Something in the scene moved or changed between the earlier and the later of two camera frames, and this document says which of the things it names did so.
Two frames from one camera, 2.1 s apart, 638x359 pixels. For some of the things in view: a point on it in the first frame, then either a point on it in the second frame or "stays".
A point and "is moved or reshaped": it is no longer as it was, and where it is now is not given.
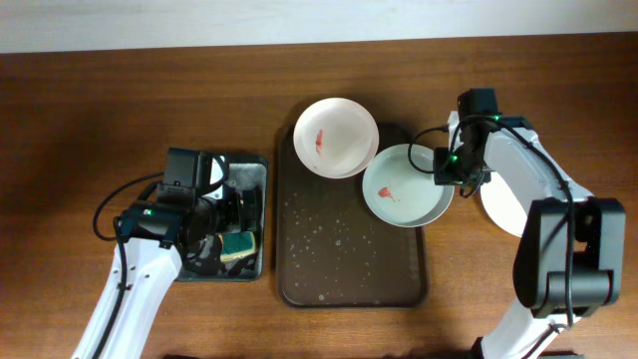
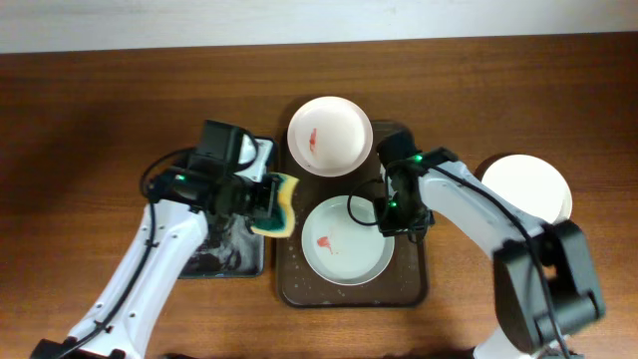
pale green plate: [398, 193] is moved or reshaped
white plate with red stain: [336, 138] stays
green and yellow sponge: [236, 244] → [281, 219]
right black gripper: [446, 169] → [402, 222]
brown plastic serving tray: [331, 249] stays
